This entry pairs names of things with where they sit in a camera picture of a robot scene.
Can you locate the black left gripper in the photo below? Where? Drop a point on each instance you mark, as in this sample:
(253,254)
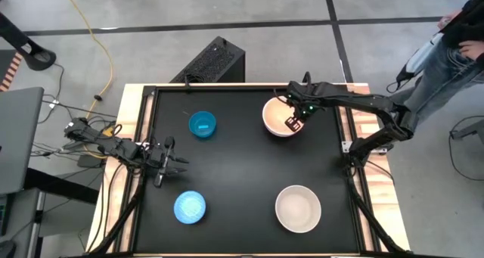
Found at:
(163,157)

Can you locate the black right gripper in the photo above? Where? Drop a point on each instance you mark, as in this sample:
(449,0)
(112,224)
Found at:
(303,106)

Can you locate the tan wooden bowl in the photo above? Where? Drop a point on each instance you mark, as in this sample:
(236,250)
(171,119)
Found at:
(274,118)

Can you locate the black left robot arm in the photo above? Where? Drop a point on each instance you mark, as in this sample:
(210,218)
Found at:
(115,147)

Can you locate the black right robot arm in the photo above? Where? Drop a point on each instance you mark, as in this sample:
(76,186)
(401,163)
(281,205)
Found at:
(359,98)

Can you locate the light blue ribbed bowl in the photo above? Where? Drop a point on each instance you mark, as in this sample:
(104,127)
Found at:
(190,207)

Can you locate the small deep blue bowl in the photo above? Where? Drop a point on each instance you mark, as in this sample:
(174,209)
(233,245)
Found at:
(202,125)

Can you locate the black table mat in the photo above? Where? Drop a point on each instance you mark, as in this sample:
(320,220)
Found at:
(242,167)

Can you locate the white bowl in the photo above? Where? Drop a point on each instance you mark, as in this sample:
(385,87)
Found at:
(298,209)

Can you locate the black computer tower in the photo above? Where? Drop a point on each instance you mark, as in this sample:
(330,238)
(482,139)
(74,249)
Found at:
(215,63)

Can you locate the person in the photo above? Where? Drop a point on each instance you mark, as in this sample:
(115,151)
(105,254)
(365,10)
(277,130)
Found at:
(438,76)

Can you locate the grey monitor panel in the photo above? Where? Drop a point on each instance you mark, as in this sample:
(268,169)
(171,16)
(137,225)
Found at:
(19,137)

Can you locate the grey cabinet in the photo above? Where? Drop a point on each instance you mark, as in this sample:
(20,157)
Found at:
(19,224)

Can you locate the grey metal leg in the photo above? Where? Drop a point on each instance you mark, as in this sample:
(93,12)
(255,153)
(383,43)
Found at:
(467,130)

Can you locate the person's hand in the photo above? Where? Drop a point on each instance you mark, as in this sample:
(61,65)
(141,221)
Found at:
(472,49)
(448,19)

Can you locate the orange black striped board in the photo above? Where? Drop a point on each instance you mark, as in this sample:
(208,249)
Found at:
(10,73)

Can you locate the black curved stand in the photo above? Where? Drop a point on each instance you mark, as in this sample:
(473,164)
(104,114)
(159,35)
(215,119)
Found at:
(26,48)

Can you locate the silver mounting bracket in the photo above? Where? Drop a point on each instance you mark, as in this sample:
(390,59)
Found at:
(346,146)

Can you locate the black aluminium table frame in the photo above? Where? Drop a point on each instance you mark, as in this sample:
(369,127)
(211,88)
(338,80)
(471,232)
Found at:
(149,110)

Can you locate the black diagonal frame strut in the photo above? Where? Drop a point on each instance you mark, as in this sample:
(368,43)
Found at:
(121,220)
(372,220)

